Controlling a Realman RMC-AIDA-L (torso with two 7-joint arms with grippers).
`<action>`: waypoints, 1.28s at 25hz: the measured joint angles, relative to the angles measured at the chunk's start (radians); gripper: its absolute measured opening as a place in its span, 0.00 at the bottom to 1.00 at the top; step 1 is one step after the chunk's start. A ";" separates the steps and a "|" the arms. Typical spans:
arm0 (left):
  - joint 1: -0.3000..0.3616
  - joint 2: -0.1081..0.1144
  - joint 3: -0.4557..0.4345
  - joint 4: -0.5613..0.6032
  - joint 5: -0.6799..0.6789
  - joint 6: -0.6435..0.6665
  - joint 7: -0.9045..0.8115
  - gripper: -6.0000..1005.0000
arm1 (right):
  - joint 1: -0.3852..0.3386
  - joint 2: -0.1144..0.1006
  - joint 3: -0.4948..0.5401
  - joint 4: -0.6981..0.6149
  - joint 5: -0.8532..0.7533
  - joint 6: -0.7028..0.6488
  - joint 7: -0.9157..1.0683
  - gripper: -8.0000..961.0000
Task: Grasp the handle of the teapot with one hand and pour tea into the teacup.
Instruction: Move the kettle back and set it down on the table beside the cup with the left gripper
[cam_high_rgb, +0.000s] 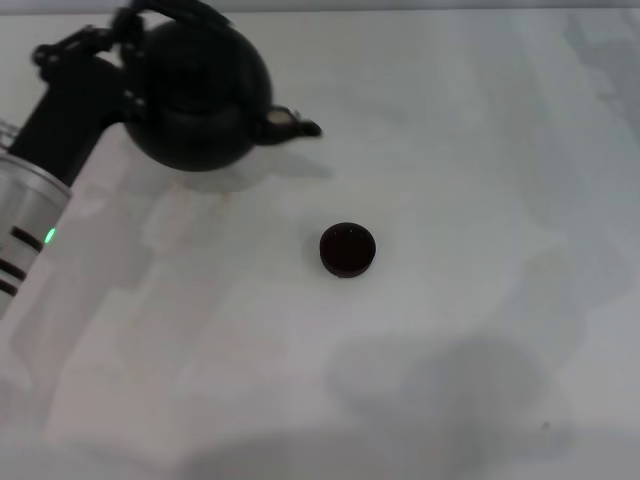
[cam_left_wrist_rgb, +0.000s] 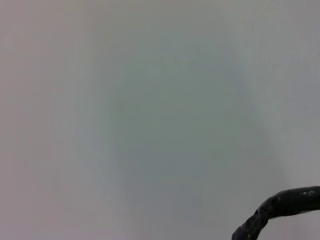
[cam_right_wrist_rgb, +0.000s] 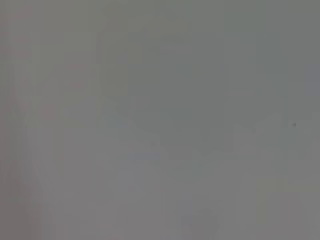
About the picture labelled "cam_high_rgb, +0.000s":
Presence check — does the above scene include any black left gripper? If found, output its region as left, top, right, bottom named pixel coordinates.
left=7, top=8, right=148, bottom=187

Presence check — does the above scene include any black cast iron teapot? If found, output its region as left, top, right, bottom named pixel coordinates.
left=118, top=0, right=325, bottom=174

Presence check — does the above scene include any small black teacup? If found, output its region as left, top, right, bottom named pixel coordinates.
left=318, top=221, right=378, bottom=279

